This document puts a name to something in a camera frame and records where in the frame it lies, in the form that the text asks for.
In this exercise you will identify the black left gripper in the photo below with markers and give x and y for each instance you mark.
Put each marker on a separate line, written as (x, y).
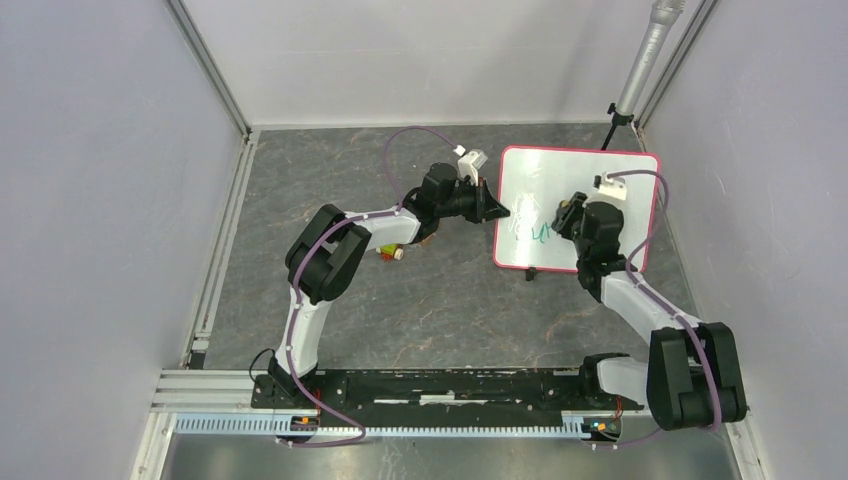
(484, 207)

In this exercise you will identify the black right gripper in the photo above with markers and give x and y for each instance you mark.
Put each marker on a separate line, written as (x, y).
(568, 213)

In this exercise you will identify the pink framed whiteboard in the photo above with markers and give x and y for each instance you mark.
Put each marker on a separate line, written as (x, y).
(533, 182)

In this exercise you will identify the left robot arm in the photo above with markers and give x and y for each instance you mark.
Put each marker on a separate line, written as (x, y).
(326, 256)

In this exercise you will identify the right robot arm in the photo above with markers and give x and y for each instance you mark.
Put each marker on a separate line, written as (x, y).
(692, 377)

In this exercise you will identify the brown curved block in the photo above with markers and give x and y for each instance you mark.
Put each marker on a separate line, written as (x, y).
(425, 242)

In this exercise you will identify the red yellow toy block car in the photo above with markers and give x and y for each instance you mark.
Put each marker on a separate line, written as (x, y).
(391, 252)

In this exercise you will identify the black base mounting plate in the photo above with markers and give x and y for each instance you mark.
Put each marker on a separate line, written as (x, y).
(371, 399)

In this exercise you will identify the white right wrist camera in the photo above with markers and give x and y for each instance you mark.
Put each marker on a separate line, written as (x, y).
(610, 188)

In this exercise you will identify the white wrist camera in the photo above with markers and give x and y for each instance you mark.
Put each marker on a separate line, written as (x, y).
(610, 188)
(469, 164)

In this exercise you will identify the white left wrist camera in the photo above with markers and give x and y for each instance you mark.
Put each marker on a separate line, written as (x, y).
(469, 164)

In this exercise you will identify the white slotted cable duct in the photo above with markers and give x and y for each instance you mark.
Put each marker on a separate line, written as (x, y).
(280, 425)

